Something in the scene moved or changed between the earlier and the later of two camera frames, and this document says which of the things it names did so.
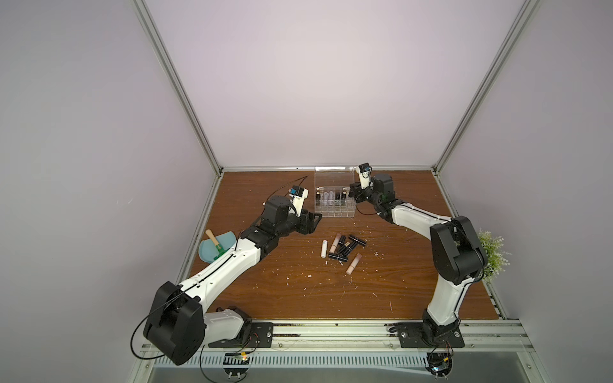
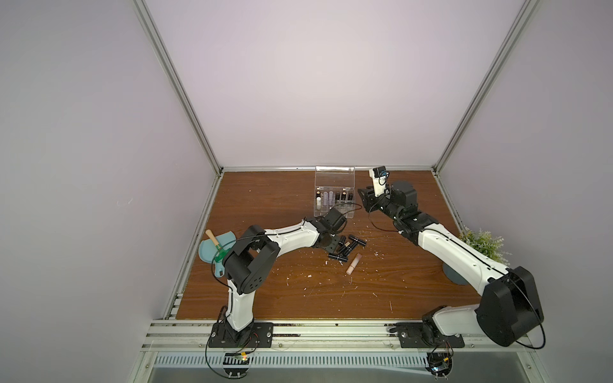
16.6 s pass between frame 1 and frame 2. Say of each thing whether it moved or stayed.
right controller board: stayed
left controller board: stayed
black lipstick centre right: stayed
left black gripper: moved
